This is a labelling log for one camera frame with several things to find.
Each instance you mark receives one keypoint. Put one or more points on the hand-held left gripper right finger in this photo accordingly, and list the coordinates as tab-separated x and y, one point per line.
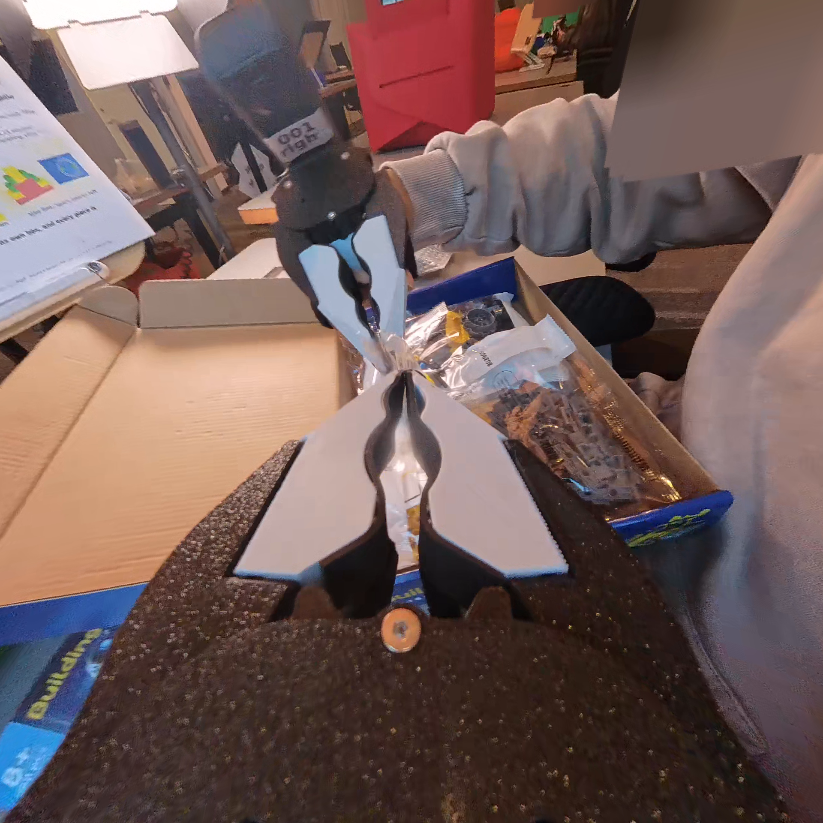
482	508

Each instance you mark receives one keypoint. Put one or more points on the bag of wheels and beams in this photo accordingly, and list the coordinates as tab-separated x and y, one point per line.
479	318

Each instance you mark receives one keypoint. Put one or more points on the red tote bag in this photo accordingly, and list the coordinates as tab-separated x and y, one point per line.
418	77

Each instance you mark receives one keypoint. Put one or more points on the person's right hand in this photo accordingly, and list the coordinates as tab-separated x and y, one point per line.
402	225

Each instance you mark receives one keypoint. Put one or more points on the person's right forearm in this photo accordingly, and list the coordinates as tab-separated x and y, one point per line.
527	180

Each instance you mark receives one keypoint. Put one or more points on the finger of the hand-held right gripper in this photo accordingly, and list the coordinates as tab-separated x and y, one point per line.
321	283
389	276

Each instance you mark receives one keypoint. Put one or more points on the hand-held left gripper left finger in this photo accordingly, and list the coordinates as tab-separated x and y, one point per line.
321	508

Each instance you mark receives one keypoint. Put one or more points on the blue robot kit booklet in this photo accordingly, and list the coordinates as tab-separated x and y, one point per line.
45	707

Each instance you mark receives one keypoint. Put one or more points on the bag of grey bricks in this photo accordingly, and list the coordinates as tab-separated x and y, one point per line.
578	437

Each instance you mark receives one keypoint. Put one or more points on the black office chair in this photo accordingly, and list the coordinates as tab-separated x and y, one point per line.
598	308

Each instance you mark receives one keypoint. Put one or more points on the printed instruction sheet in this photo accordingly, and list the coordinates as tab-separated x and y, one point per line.
51	161

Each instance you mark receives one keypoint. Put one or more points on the blue cardboard kit box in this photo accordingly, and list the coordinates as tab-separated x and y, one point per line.
193	418

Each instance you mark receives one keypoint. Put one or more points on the white document stand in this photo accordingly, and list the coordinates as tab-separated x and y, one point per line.
58	289

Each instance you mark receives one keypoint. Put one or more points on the small clear parts bag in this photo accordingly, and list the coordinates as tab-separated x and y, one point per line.
402	466

